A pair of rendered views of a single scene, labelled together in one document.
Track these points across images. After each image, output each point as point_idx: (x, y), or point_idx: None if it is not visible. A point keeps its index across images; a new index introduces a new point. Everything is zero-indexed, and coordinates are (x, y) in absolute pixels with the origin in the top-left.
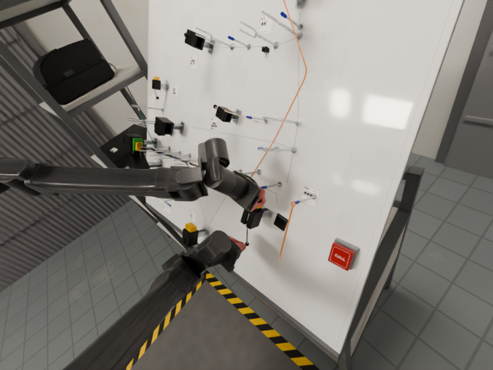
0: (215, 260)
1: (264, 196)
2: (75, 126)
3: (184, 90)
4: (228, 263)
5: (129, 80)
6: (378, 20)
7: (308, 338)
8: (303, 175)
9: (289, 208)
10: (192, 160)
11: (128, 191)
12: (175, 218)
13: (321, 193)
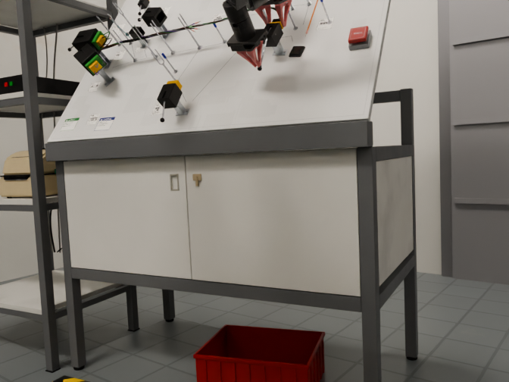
0: (257, 0)
1: (288, 12)
2: (27, 1)
3: (179, 7)
4: (254, 38)
5: (95, 8)
6: None
7: (313, 293)
8: (318, 14)
9: (305, 39)
10: (198, 21)
11: None
12: (120, 128)
13: (335, 18)
